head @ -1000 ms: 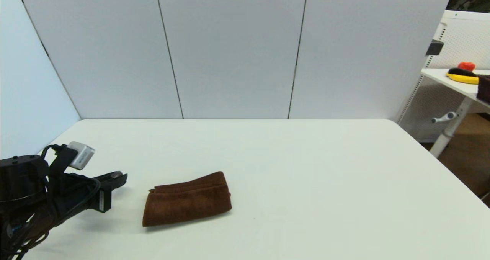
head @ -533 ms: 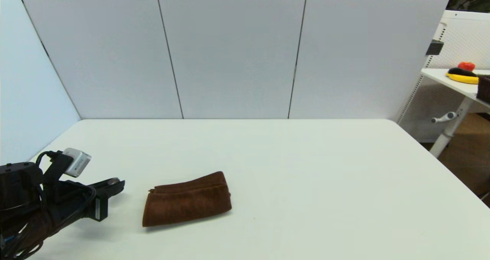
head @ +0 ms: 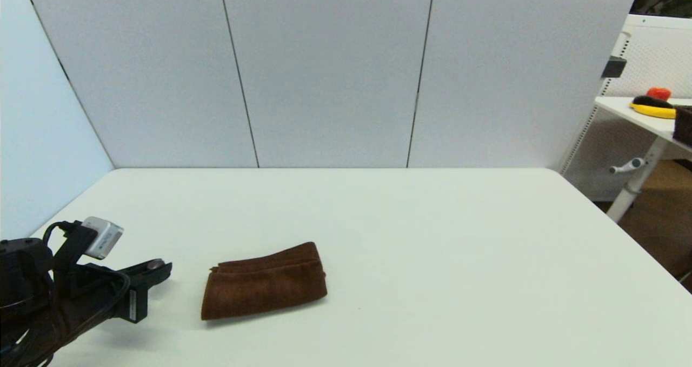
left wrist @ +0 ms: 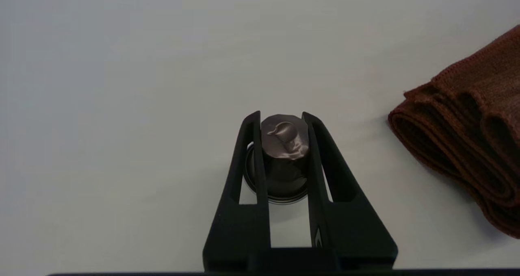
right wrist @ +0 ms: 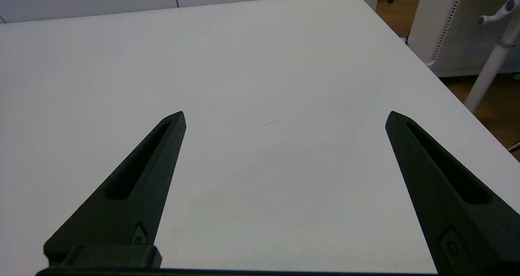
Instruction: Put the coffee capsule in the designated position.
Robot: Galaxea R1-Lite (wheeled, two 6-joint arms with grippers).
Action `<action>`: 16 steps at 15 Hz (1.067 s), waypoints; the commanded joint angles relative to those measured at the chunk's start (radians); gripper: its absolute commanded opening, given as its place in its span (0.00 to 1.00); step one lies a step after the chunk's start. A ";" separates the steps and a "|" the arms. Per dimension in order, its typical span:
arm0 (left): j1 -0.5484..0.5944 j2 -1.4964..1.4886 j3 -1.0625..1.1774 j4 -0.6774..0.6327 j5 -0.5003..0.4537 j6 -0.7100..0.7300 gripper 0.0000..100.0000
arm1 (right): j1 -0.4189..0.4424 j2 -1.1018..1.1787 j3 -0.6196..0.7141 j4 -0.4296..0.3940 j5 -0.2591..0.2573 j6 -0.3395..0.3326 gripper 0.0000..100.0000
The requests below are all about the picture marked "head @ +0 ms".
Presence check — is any white desk leg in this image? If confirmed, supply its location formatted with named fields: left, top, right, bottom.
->
left=606, top=137, right=668, bottom=224

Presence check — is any white side desk top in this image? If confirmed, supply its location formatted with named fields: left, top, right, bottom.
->
left=595, top=97, right=692, bottom=154

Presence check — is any black clamp block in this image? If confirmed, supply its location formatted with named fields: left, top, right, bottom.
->
left=602, top=56, right=628, bottom=79

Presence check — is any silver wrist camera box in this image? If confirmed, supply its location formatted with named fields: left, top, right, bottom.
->
left=82, top=216, right=124, bottom=260

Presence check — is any black object on plate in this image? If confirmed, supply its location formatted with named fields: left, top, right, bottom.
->
left=633, top=95, right=675, bottom=109

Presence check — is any white perforated panel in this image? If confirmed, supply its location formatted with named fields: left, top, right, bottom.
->
left=560, top=14, right=692, bottom=201

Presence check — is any folded brown towel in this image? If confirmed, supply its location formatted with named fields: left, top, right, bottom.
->
left=201, top=241, right=328, bottom=321

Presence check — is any dark brown basket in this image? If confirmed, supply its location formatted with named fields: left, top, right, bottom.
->
left=673, top=105, right=692, bottom=146

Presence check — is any grey desk crank handle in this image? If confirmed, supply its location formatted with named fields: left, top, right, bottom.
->
left=609, top=158, right=647, bottom=175

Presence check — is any yellow plate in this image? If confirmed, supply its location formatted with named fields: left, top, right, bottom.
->
left=629, top=102, right=677, bottom=119

